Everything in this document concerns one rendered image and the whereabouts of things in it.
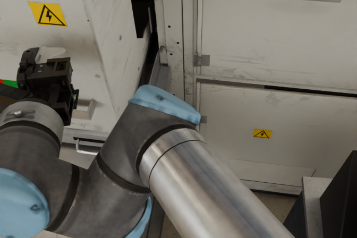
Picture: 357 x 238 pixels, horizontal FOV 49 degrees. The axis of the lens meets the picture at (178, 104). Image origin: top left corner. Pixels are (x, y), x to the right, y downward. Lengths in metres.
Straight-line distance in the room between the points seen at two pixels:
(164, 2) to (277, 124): 0.60
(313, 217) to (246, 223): 0.76
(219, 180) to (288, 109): 0.93
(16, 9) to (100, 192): 0.37
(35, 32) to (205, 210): 0.51
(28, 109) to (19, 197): 0.14
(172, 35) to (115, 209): 0.68
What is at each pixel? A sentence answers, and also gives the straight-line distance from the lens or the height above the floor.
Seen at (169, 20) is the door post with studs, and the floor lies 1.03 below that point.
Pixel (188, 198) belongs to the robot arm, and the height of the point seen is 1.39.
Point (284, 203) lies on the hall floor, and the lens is 1.93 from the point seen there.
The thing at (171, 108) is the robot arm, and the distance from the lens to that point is 0.46.
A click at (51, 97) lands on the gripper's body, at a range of 0.63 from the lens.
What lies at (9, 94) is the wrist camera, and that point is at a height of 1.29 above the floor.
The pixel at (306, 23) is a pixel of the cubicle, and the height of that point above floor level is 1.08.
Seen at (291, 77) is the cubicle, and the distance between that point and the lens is 1.18.
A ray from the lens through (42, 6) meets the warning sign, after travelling 0.71.
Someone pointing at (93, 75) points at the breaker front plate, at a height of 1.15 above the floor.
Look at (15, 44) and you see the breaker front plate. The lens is 0.82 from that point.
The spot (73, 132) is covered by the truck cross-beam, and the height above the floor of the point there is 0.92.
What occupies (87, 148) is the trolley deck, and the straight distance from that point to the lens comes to 1.08.
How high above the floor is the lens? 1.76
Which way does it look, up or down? 55 degrees down
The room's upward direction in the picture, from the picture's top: 3 degrees counter-clockwise
